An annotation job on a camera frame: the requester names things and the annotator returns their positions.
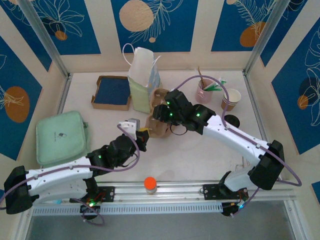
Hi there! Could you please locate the mint green zip pouch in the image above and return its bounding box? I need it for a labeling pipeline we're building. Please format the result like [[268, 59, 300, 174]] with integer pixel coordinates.
[[35, 110, 91, 169]]

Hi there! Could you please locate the black cup lid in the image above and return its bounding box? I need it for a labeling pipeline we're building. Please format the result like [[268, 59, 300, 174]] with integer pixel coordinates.
[[223, 113, 241, 129]]

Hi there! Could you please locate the aluminium table edge rail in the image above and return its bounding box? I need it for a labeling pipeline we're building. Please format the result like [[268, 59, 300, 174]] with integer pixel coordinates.
[[37, 72, 74, 183], [242, 71, 283, 181]]

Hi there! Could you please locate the dark blue napkin stack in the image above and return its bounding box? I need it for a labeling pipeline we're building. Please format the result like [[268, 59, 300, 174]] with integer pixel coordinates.
[[94, 77, 131, 105]]

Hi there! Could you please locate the orange capped small bottle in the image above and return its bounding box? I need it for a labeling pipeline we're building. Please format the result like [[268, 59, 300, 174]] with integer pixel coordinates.
[[143, 176, 158, 195]]

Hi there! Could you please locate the thin black cable loop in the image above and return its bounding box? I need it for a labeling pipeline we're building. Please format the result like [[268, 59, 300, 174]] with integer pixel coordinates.
[[169, 124, 189, 137]]

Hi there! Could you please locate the green white wrapped straw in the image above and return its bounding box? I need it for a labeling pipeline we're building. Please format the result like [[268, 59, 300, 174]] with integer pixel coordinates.
[[212, 76, 228, 87], [203, 81, 224, 92]]

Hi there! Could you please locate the aluminium frame post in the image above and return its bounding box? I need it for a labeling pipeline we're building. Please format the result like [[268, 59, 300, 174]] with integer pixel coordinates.
[[17, 0, 71, 79], [243, 0, 293, 75]]

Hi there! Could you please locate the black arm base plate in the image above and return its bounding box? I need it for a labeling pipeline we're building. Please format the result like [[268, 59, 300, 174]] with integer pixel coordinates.
[[69, 185, 116, 204], [201, 183, 250, 201]]

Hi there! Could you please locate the brown cardboard napkin tray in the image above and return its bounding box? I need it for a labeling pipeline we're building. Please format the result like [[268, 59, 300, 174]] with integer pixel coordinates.
[[90, 75, 133, 111]]

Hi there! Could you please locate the white slotted cable duct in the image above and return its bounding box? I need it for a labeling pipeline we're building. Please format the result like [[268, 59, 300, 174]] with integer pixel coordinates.
[[31, 201, 224, 217]]

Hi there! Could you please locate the wooden stirrer stick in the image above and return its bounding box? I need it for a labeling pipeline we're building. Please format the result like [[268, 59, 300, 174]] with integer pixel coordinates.
[[196, 65, 207, 89]]

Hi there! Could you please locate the pink holder cup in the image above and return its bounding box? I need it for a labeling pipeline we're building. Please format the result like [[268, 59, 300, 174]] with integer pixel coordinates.
[[195, 78, 214, 104]]

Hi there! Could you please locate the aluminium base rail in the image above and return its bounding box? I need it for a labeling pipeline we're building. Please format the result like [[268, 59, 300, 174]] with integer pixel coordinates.
[[37, 180, 297, 204]]

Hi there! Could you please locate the white green paper bag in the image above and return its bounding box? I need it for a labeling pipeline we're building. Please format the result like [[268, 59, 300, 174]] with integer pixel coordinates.
[[122, 43, 163, 115]]

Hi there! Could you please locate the brown paper cup stack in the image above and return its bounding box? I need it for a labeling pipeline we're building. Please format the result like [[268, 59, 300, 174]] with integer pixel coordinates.
[[220, 88, 242, 112]]

